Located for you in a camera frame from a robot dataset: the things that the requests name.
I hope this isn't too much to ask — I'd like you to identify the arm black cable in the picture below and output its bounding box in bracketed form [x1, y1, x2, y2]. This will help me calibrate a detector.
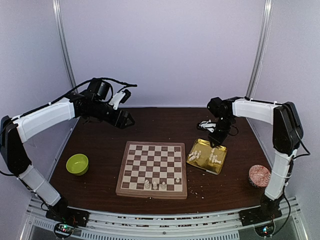
[291, 129, 312, 160]
[47, 76, 138, 106]

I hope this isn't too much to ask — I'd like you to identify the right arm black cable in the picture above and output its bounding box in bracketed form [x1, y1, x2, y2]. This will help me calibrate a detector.
[291, 129, 312, 160]

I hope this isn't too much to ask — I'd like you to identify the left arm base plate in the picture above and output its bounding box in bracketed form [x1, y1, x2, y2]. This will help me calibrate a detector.
[45, 207, 90, 227]

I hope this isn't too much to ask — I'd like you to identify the left aluminium corner post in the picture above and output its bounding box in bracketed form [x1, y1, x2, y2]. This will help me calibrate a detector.
[52, 0, 76, 87]

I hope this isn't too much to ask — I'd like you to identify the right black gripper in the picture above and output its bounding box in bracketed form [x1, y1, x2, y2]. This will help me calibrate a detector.
[207, 116, 234, 148]

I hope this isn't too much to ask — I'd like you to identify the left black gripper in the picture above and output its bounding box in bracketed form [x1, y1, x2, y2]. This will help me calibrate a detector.
[86, 99, 135, 129]

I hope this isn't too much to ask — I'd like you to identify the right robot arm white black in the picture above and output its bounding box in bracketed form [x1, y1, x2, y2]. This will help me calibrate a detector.
[207, 97, 304, 221]

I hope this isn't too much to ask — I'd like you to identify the pile of white chess pieces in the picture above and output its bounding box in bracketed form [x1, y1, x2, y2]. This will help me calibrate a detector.
[209, 148, 222, 164]

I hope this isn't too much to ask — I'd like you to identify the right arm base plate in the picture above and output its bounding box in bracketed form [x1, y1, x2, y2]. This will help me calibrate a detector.
[238, 207, 282, 227]

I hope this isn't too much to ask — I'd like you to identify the right aluminium corner post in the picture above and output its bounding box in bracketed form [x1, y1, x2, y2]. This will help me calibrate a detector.
[245, 0, 273, 99]

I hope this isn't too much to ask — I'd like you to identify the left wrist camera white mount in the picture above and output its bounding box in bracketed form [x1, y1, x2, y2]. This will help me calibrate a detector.
[109, 89, 132, 110]

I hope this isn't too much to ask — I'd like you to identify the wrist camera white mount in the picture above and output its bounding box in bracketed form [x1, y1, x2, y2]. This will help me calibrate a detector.
[109, 89, 132, 110]
[196, 119, 216, 133]

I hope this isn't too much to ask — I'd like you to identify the aluminium corner post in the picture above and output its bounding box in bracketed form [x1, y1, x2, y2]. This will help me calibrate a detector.
[245, 0, 273, 99]
[52, 0, 76, 87]

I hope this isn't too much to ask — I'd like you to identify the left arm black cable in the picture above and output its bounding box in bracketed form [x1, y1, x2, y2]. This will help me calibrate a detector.
[47, 76, 138, 106]

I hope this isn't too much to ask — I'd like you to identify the white chess bishop piece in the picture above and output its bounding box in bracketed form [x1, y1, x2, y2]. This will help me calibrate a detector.
[160, 181, 167, 190]

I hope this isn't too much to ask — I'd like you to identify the right green circuit board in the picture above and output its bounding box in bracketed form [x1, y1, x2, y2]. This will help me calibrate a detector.
[254, 223, 275, 238]

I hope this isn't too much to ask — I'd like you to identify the gold metal tray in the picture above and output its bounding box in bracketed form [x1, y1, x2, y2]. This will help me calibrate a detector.
[186, 138, 228, 175]

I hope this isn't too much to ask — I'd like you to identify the pile of white pawns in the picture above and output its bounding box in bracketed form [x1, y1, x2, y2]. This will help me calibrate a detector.
[187, 150, 202, 162]

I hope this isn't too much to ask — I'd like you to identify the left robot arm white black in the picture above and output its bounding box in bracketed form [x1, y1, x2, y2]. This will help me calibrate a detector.
[0, 77, 136, 222]

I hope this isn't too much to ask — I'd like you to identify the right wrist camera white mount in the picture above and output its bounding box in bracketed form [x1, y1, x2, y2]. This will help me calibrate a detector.
[196, 119, 216, 133]

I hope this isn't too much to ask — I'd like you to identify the red patterned bowl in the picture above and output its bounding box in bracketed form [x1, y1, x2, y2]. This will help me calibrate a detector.
[248, 164, 271, 188]

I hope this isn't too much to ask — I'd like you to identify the green bowl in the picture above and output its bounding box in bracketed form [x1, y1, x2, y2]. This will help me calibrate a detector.
[65, 153, 89, 176]

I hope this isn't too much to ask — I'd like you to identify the left green circuit board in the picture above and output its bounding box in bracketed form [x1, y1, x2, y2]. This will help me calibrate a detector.
[53, 222, 75, 239]

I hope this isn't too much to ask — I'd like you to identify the green circuit board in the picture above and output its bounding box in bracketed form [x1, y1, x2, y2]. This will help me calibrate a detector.
[254, 223, 275, 238]
[53, 222, 75, 239]

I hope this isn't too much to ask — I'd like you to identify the wooden chessboard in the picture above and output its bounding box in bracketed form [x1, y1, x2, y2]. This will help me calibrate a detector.
[115, 141, 188, 200]

